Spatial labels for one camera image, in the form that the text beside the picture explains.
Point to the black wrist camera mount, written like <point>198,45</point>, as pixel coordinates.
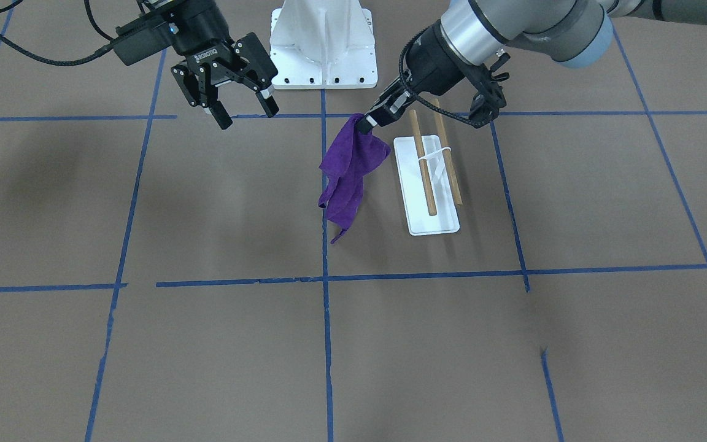
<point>489,99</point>

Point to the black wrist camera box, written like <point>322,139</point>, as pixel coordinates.
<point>141,38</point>

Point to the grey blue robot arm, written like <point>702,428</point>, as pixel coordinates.
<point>573,33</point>

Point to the purple microfiber towel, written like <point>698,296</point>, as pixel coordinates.
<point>351,156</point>

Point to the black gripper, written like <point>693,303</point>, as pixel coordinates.
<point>432,56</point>

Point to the white rack wire bracket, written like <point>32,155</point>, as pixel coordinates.
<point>436,162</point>

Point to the white rack base tray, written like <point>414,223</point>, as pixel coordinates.
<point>418,221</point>

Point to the wooden rack rod inner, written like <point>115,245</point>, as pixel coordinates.
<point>424,173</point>

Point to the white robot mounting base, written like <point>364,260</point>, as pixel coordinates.
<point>323,45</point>

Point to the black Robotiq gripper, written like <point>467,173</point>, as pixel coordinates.
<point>201,31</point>

